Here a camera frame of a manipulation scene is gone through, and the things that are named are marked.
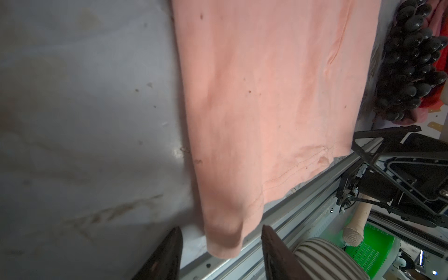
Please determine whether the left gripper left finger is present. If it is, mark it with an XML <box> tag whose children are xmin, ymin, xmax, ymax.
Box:
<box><xmin>132</xmin><ymin>227</ymin><xmax>183</xmax><ymax>280</ymax></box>

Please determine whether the bright green plastic crate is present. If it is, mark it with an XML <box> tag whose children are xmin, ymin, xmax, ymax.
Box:
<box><xmin>345</xmin><ymin>224</ymin><xmax>396</xmax><ymax>280</ymax></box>

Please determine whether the pink graphic t-shirt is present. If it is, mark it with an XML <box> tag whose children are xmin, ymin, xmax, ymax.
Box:
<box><xmin>172</xmin><ymin>1</ymin><xmax>381</xmax><ymax>259</ymax></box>

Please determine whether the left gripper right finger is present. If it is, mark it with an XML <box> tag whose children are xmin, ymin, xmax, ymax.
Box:
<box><xmin>261</xmin><ymin>225</ymin><xmax>311</xmax><ymax>280</ymax></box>

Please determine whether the black grape bunch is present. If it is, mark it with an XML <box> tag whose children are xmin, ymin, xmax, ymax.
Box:
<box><xmin>374</xmin><ymin>1</ymin><xmax>448</xmax><ymax>126</ymax></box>

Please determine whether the grey ribbed plate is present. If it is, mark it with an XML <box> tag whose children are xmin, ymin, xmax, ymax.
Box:
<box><xmin>294</xmin><ymin>238</ymin><xmax>370</xmax><ymax>280</ymax></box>

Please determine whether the folded red t-shirt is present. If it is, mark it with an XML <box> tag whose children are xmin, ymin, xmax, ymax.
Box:
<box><xmin>420</xmin><ymin>0</ymin><xmax>448</xmax><ymax>109</ymax></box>

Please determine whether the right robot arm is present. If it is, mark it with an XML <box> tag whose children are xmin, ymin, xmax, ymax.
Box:
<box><xmin>337</xmin><ymin>126</ymin><xmax>448</xmax><ymax>228</ymax></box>

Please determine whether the beige cylindrical handle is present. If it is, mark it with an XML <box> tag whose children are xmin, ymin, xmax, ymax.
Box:
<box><xmin>343</xmin><ymin>202</ymin><xmax>372</xmax><ymax>247</ymax></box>

